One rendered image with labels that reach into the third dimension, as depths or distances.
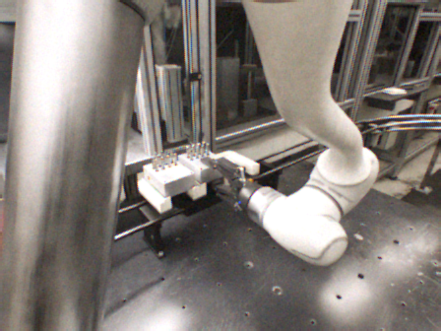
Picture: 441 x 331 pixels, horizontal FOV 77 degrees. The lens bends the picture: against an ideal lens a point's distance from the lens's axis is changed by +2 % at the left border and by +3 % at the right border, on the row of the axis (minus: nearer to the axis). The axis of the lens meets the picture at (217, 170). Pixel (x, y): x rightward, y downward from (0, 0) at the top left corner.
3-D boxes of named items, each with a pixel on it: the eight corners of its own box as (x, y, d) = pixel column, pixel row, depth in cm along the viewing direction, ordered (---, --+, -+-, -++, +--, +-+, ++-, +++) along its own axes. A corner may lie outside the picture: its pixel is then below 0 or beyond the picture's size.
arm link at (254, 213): (291, 189, 63) (272, 179, 68) (263, 203, 59) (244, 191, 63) (287, 221, 68) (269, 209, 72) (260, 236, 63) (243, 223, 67)
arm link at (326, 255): (266, 241, 65) (301, 205, 69) (324, 287, 54) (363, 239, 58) (254, 215, 58) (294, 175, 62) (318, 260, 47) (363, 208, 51)
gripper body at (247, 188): (268, 210, 71) (244, 194, 78) (271, 181, 67) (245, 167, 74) (246, 222, 67) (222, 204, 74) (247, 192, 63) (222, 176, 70)
